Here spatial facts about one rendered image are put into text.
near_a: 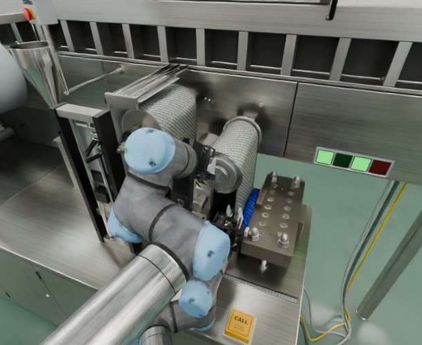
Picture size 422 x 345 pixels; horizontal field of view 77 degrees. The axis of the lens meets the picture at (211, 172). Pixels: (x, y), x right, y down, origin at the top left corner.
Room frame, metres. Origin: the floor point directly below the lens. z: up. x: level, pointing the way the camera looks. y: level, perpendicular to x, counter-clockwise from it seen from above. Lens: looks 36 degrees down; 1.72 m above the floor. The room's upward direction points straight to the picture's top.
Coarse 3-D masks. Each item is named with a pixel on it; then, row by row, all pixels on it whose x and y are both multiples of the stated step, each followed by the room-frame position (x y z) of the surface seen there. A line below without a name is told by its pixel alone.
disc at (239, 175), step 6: (216, 156) 0.63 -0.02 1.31; (222, 156) 0.62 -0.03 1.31; (228, 156) 0.62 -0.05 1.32; (234, 162) 0.61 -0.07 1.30; (234, 168) 0.61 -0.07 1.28; (240, 174) 0.60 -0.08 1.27; (240, 180) 0.60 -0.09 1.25; (234, 186) 0.61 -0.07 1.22; (222, 192) 0.62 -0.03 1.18; (228, 192) 0.61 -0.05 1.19
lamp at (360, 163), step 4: (356, 160) 0.78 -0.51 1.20; (360, 160) 0.77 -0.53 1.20; (364, 160) 0.77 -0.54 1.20; (368, 160) 0.77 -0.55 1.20; (352, 164) 0.78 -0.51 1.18; (356, 164) 0.78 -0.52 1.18; (360, 164) 0.77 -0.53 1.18; (364, 164) 0.77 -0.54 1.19; (368, 164) 0.76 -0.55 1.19; (356, 168) 0.77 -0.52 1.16; (360, 168) 0.77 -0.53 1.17; (364, 168) 0.77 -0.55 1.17
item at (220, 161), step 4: (216, 160) 0.62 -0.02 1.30; (220, 160) 0.62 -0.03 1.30; (224, 160) 0.62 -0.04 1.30; (208, 164) 0.63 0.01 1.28; (220, 164) 0.62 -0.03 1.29; (224, 164) 0.61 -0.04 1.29; (228, 164) 0.61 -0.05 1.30; (228, 168) 0.61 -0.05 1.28; (232, 168) 0.61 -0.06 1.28; (232, 172) 0.60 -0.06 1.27; (232, 176) 0.60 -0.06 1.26; (204, 180) 0.64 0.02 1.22; (232, 180) 0.60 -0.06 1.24; (208, 184) 0.63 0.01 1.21; (228, 184) 0.61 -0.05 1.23; (232, 184) 0.60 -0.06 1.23; (216, 188) 0.62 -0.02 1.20; (220, 188) 0.62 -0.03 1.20; (224, 188) 0.61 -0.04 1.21; (228, 188) 0.61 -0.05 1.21
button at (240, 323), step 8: (232, 312) 0.38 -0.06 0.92; (240, 312) 0.38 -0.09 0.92; (232, 320) 0.36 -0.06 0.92; (240, 320) 0.36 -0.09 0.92; (248, 320) 0.36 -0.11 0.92; (232, 328) 0.34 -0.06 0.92; (240, 328) 0.34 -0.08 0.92; (248, 328) 0.34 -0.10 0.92; (232, 336) 0.33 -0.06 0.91; (240, 336) 0.32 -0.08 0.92; (248, 336) 0.32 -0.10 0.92
